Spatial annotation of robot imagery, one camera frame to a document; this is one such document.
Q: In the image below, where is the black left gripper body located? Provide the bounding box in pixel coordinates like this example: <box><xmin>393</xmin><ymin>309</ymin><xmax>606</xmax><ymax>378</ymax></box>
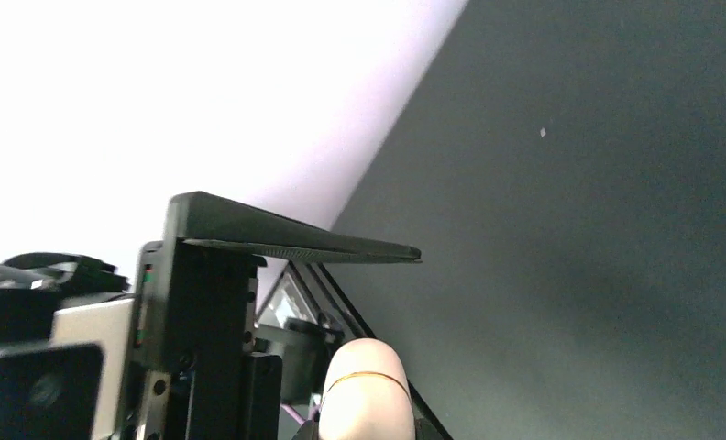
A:
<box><xmin>119</xmin><ymin>240</ymin><xmax>282</xmax><ymax>439</ymax></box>

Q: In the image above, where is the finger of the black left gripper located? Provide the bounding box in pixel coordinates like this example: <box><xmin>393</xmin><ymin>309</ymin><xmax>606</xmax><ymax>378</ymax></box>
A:
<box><xmin>164</xmin><ymin>192</ymin><xmax>422</xmax><ymax>264</ymax></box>

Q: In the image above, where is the beige earbud charging case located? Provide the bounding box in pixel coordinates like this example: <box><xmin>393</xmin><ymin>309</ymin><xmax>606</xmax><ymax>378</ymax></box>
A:
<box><xmin>318</xmin><ymin>338</ymin><xmax>416</xmax><ymax>440</ymax></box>

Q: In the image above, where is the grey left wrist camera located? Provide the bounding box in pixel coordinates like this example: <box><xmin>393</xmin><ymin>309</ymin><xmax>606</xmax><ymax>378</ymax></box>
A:
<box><xmin>0</xmin><ymin>299</ymin><xmax>134</xmax><ymax>440</ymax></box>

